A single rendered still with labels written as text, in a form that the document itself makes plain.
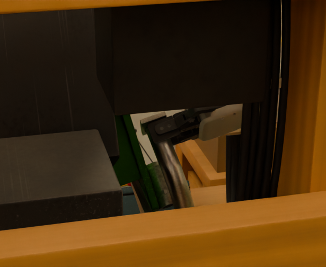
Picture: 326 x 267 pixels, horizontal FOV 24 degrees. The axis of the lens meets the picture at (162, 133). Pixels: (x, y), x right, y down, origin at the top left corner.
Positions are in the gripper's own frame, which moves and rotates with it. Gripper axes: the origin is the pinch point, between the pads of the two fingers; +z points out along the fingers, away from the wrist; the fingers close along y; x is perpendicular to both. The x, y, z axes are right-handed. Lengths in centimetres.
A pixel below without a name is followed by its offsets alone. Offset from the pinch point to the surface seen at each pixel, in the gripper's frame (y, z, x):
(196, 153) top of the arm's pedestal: -69, -13, -14
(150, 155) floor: -251, -16, -71
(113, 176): 20.2, 9.5, 9.3
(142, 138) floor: -266, -16, -85
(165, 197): -13.6, 2.2, 6.2
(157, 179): -13.4, 2.3, 2.9
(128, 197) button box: -35.2, 7.3, -1.3
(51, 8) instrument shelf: 53, 10, 3
